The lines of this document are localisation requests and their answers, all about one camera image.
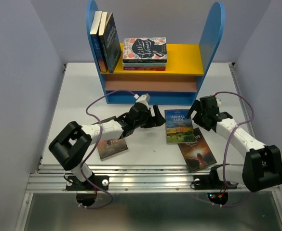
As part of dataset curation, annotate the Animal Farm blue book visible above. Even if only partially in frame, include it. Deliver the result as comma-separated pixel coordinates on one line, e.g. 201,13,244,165
164,109,195,144

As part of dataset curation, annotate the Nineteen Eighty-Four dark book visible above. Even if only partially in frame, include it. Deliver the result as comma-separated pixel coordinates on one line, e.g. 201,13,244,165
98,12,121,73

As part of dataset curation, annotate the Jane Eyre blue book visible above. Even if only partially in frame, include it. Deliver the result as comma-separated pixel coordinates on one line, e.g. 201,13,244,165
90,11,108,72

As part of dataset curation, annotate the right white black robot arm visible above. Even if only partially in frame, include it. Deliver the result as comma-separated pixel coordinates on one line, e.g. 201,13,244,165
187,95,282,193

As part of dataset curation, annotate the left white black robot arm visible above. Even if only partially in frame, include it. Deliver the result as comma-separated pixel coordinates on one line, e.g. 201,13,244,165
49,103,165,190

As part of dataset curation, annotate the teal book in stack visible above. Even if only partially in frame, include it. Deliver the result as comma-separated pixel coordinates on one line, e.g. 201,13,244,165
122,63,167,67

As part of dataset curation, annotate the dark green book in stack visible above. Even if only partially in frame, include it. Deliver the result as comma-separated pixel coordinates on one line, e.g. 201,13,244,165
122,59,167,64

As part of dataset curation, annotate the Three Days to See book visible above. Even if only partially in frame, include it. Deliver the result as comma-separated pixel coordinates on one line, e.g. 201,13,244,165
178,128,217,172

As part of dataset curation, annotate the blue yellow wooden bookshelf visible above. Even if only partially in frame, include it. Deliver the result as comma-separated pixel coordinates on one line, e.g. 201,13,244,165
94,1,225,106

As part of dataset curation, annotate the A Tale of Two Cities book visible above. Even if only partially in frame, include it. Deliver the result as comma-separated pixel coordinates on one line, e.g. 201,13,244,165
97,139,128,161

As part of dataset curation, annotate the purple Roald Dahl book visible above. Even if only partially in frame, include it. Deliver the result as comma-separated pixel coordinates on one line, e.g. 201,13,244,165
123,66,166,71

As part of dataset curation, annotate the Little Women floral book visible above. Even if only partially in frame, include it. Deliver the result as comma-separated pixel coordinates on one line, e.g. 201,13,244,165
122,37,168,60

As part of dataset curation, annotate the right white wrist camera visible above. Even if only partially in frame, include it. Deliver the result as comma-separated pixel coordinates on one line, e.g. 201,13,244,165
215,95,222,107

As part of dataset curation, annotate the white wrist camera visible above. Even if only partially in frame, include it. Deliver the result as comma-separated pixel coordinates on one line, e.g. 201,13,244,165
215,95,222,107
134,93,150,106

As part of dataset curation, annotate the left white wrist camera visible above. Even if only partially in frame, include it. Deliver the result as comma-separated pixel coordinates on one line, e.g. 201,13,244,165
134,93,150,106

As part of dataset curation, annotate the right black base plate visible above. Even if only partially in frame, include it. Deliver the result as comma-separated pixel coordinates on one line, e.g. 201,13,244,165
190,175,225,190

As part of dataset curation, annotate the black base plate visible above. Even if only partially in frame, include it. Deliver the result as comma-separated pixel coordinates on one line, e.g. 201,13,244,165
65,175,110,193
190,175,225,190

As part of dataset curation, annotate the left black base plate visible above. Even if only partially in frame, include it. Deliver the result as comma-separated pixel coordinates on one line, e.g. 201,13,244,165
65,175,110,193

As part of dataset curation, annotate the aluminium extrusion rail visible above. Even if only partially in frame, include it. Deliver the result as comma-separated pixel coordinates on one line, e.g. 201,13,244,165
25,164,282,193

